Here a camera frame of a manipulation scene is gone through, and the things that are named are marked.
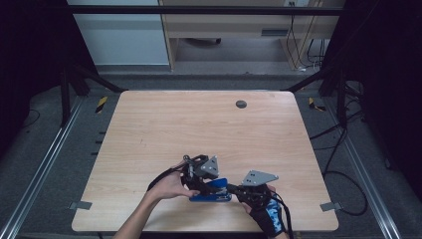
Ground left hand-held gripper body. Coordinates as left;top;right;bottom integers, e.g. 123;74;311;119
181;153;221;195

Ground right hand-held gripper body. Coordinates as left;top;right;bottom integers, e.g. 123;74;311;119
234;169;280;209

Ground blue stapler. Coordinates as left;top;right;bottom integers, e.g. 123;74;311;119
188;177;233;203

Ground person's right hand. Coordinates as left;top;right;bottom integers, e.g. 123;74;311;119
239;184;289;239

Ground person's left hand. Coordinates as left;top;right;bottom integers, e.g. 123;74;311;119
148;161;202;202

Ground yellow black tape strip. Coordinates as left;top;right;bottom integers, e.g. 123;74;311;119
308;97;327;113
95;96;109;115

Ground dark object under desk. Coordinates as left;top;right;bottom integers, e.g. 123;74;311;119
181;37;223;47

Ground black metal stand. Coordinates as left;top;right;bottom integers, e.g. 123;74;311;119
59;64;129;129
281;66;350;129

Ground light wooden desk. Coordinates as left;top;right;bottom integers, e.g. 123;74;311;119
158;0;346;72

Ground white cabinet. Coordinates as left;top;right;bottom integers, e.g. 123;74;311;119
67;0;170;67

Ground black curtain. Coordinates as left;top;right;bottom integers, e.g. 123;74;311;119
0;0;98;158
320;0;422;202

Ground left hand-held gripper cable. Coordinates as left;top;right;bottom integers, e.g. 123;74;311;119
146;163;187;192

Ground grey table bracket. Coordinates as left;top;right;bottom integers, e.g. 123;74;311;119
319;201;343;213
68;200;94;212

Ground black floor cables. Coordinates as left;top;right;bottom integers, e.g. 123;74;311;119
310;79;370;217

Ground aluminium floor rail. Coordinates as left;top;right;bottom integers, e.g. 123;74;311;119
0;96;86;239
322;98;403;239

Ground cables under wooden desk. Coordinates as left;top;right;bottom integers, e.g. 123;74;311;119
285;1;325;73

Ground black horizontal frame bar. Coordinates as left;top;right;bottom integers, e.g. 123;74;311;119
68;4;346;17

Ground thin black floor cable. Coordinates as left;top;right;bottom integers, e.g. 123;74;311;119
22;108;42;129

